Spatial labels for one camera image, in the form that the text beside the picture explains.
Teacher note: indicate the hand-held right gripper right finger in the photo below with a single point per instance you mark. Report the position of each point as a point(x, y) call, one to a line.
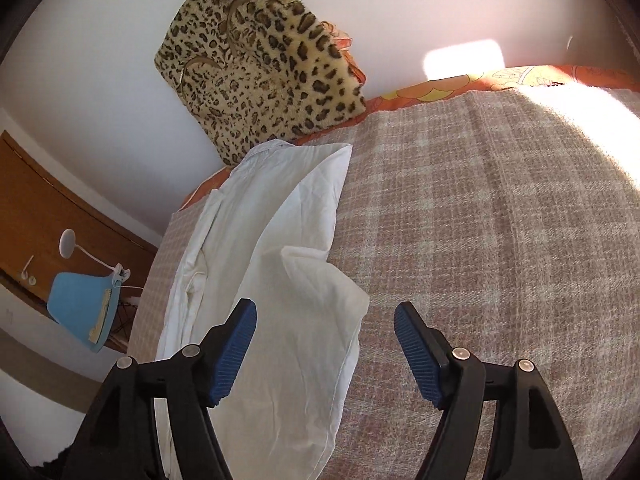
point(415, 355)

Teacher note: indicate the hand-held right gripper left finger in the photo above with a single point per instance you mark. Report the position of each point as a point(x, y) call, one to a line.
point(235, 355)

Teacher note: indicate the white shirt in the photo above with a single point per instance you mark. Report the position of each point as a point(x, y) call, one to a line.
point(300, 340)

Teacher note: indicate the plaid blanket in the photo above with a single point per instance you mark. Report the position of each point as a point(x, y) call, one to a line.
point(475, 210)

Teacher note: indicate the blue chair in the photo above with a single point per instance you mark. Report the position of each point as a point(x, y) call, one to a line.
point(75, 300)

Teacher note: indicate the white clip desk lamp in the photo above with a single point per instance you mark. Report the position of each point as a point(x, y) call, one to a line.
point(66, 242)

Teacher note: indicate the wooden door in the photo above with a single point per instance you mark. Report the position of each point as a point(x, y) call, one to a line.
point(30, 200)

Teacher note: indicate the orange bed sheet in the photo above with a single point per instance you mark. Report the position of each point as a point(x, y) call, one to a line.
point(425, 91)

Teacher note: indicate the leopard print cushion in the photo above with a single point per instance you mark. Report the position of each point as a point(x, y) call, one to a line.
point(260, 60)

